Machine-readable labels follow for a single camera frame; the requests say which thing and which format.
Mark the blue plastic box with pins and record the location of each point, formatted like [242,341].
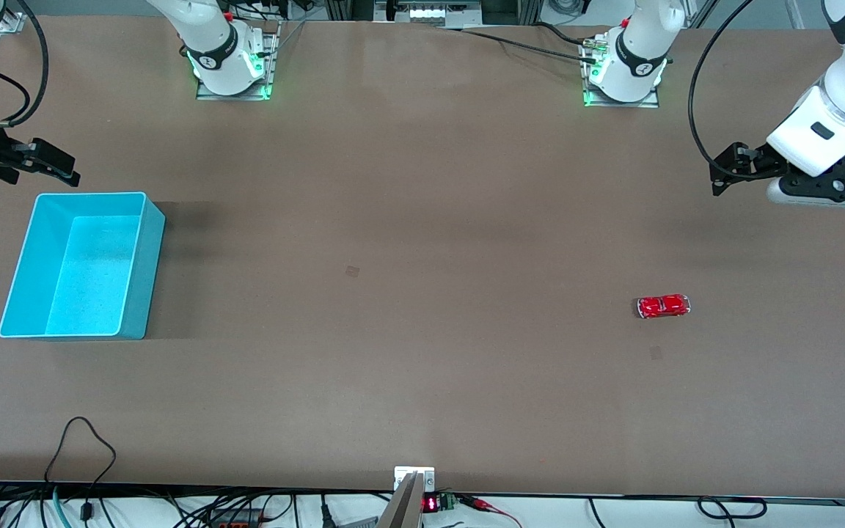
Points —
[85,271]

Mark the red LED display module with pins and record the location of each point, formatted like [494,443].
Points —
[431,504]

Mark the orange power strip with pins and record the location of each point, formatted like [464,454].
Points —
[235,522]

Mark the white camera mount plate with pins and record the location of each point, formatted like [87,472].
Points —
[404,473]

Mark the aluminium frame bracket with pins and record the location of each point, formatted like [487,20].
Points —
[10,22]

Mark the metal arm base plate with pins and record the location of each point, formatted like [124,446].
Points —
[239,97]
[628,105]

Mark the lit white device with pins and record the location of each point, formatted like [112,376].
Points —
[443,11]

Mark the red beetle toy car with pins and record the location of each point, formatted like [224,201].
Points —
[663,306]

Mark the grey camera mount bar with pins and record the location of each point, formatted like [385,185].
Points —
[400,510]

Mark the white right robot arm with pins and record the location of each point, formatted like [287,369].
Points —
[213,37]

